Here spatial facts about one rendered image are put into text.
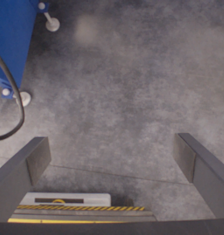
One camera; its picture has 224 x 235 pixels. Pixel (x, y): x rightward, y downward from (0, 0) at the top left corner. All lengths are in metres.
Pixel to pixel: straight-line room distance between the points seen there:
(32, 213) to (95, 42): 1.09
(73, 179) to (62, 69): 0.76
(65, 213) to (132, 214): 0.29
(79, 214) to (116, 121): 0.58
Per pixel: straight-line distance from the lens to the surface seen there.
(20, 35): 1.17
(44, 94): 1.26
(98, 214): 0.81
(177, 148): 0.16
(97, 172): 1.12
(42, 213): 0.88
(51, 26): 1.45
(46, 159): 0.17
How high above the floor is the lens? 1.09
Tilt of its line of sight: 82 degrees down
